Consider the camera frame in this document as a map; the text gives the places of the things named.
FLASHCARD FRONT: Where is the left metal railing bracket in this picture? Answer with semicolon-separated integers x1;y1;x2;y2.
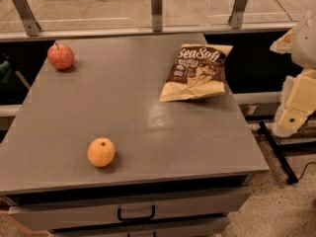
12;0;41;37

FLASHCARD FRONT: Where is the metal window rail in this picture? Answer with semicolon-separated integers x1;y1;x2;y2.
0;21;297;42

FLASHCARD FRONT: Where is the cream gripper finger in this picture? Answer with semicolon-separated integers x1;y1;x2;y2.
270;28;294;54

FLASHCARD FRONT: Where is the black drawer handle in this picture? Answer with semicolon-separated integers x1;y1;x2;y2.
117;205;156;222

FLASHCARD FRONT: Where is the grey lower drawer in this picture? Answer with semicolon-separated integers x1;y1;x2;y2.
49;217;229;237

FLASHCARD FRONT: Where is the orange fruit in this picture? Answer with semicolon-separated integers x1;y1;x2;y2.
87;138;116;167

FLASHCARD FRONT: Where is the black floor stand bar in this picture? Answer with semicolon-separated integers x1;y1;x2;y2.
258;121;298;185

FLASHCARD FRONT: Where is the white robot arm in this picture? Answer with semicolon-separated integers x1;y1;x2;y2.
270;5;316;137

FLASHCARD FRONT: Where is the middle metal railing bracket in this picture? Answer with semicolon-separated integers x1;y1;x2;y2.
151;0;163;32

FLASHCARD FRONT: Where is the black floor cable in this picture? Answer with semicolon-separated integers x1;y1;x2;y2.
297;161;316;180

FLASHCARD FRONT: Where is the brown sea salt chip bag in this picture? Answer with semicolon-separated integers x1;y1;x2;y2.
159;43;233;102

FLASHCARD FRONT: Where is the red apple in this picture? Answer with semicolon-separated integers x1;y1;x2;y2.
47;42;74;70

